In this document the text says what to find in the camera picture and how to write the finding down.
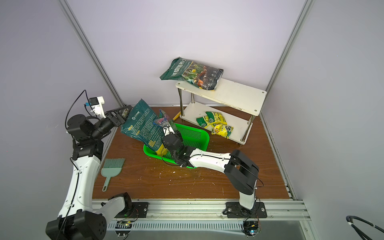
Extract blue and green fertilizer bag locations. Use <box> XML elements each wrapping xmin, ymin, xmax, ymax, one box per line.
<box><xmin>154</xmin><ymin>109</ymin><xmax>179</xmax><ymax>136</ymax></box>

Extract aluminium mounting rail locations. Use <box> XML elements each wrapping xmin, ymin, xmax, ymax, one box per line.
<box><xmin>107</xmin><ymin>199</ymin><xmax>313</xmax><ymax>234</ymax></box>

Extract right controller board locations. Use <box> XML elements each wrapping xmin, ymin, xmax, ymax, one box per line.
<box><xmin>242</xmin><ymin>221</ymin><xmax>261</xmax><ymax>237</ymax></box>

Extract large dark green soil bag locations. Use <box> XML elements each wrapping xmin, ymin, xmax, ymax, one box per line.
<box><xmin>121</xmin><ymin>99</ymin><xmax>168</xmax><ymax>156</ymax></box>

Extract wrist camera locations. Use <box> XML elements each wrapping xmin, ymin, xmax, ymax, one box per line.
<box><xmin>84</xmin><ymin>97</ymin><xmax>106</xmax><ymax>119</ymax></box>
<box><xmin>163</xmin><ymin>122</ymin><xmax>175</xmax><ymax>136</ymax></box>

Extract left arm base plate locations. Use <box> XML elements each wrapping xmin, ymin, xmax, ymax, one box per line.
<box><xmin>115</xmin><ymin>202</ymin><xmax>149</xmax><ymax>219</ymax></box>

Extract black cable loop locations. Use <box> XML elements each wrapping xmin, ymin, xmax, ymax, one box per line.
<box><xmin>345</xmin><ymin>215</ymin><xmax>384</xmax><ymax>240</ymax></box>

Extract left controller board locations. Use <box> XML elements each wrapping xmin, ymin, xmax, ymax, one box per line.
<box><xmin>115</xmin><ymin>221</ymin><xmax>133</xmax><ymax>240</ymax></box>

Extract yellow tool handle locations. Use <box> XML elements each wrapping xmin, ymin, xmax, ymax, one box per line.
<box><xmin>173</xmin><ymin>112</ymin><xmax>181</xmax><ymax>121</ymax></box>

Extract controller board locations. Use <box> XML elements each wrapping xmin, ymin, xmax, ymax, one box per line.
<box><xmin>115</xmin><ymin>221</ymin><xmax>133</xmax><ymax>240</ymax></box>
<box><xmin>242</xmin><ymin>221</ymin><xmax>261</xmax><ymax>237</ymax></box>

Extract green plastic basket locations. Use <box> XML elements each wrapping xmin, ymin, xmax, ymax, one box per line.
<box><xmin>143</xmin><ymin>123</ymin><xmax>210</xmax><ymax>166</ymax></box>

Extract green flower print soil bag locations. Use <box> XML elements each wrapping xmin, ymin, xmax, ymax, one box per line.
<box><xmin>160</xmin><ymin>57</ymin><xmax>224</xmax><ymax>91</ymax></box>

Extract yellow green small fertilizer bag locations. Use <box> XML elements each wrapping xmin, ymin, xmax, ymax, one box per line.
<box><xmin>196</xmin><ymin>112</ymin><xmax>227</xmax><ymax>129</ymax></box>

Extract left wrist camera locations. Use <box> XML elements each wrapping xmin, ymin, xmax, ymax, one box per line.
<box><xmin>84</xmin><ymin>97</ymin><xmax>106</xmax><ymax>119</ymax></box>

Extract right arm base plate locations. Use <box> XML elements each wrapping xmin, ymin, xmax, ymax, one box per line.
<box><xmin>222</xmin><ymin>202</ymin><xmax>268</xmax><ymax>219</ymax></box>

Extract white two-tier shelf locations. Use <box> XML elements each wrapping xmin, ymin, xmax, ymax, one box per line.
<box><xmin>176</xmin><ymin>78</ymin><xmax>267</xmax><ymax>145</ymax></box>

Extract teal plastic dustpan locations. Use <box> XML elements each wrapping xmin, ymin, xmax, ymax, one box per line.
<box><xmin>101</xmin><ymin>158</ymin><xmax>126</xmax><ymax>192</ymax></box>

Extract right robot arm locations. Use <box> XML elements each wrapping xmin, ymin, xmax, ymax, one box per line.
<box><xmin>163</xmin><ymin>133</ymin><xmax>259</xmax><ymax>210</ymax></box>

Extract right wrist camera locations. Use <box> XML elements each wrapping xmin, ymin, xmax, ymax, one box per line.
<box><xmin>163</xmin><ymin>122</ymin><xmax>175</xmax><ymax>136</ymax></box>

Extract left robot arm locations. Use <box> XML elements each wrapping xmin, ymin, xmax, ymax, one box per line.
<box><xmin>46</xmin><ymin>105</ymin><xmax>134</xmax><ymax>240</ymax></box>

